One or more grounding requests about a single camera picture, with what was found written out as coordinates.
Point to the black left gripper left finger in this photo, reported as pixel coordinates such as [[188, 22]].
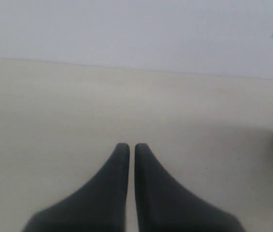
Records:
[[98, 206]]

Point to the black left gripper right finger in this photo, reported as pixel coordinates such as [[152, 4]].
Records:
[[164, 205]]

